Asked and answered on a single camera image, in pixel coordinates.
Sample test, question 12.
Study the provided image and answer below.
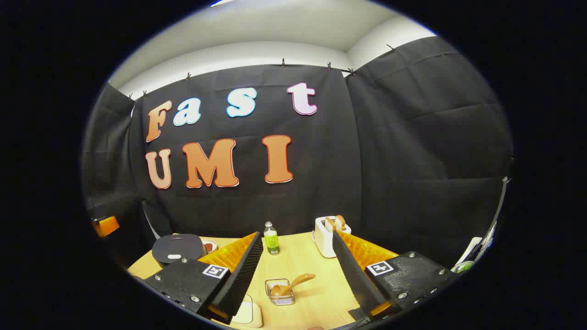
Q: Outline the white sheet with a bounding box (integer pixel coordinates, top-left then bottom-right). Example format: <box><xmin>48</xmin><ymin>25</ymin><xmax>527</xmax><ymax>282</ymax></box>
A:
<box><xmin>454</xmin><ymin>236</ymin><xmax>483</xmax><ymax>266</ymax></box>

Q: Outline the white toaster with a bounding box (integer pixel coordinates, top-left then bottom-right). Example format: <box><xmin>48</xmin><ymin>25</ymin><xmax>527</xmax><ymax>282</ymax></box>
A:
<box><xmin>313</xmin><ymin>216</ymin><xmax>352</xmax><ymax>259</ymax></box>

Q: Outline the black backdrop cloth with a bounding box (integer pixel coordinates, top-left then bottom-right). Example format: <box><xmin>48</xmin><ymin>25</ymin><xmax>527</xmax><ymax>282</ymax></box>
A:
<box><xmin>82</xmin><ymin>36</ymin><xmax>513</xmax><ymax>271</ymax></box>

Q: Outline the green label plastic bottle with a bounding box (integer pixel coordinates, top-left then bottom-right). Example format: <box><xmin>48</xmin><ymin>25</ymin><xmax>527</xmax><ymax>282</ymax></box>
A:
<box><xmin>264</xmin><ymin>221</ymin><xmax>281</xmax><ymax>255</ymax></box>

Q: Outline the clear container of rice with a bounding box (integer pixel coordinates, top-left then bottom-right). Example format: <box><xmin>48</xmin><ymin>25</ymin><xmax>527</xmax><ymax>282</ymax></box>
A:
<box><xmin>229</xmin><ymin>294</ymin><xmax>263</xmax><ymax>329</ymax></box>

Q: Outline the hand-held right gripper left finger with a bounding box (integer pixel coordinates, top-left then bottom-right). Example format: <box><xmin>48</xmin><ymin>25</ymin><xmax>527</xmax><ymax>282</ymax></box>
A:
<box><xmin>144</xmin><ymin>231</ymin><xmax>264</xmax><ymax>324</ymax></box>

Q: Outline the black silver rice cooker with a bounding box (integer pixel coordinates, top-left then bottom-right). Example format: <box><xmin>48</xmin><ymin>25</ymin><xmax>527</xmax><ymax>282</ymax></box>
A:
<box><xmin>151</xmin><ymin>234</ymin><xmax>207</xmax><ymax>269</ymax></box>

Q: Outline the wooden spoon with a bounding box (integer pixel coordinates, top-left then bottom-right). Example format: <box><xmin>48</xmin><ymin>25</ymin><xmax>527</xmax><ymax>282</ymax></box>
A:
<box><xmin>271</xmin><ymin>273</ymin><xmax>317</xmax><ymax>297</ymax></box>

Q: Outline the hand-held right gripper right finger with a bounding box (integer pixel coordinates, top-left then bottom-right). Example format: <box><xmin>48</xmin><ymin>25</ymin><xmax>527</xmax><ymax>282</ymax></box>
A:
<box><xmin>332</xmin><ymin>230</ymin><xmax>459</xmax><ymax>321</ymax></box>

